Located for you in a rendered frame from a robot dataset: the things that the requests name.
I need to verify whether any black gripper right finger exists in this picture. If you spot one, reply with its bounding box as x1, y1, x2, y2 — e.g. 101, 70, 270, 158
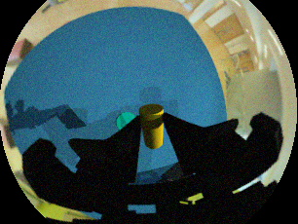
164, 113, 239, 177

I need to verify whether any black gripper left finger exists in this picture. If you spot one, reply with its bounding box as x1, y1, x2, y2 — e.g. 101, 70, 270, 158
69, 116, 141, 183

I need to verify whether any cyan circle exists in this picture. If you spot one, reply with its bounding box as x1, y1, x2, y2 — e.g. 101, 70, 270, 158
117, 113, 134, 131

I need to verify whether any yellow cylinder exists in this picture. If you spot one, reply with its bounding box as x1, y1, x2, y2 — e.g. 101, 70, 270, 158
138, 104, 164, 148

